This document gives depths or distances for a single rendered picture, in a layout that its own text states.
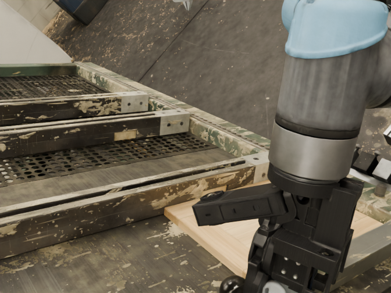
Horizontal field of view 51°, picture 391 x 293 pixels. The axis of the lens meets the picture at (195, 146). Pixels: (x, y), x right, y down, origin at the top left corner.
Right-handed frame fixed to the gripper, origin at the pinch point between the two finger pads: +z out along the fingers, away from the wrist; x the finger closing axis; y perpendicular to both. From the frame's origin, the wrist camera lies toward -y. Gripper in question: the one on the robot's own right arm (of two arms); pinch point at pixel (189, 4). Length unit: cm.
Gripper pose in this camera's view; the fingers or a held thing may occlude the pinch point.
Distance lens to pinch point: 112.8
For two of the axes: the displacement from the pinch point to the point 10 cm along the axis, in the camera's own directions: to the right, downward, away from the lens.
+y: -8.4, 4.5, -3.1
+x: 5.1, 4.4, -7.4
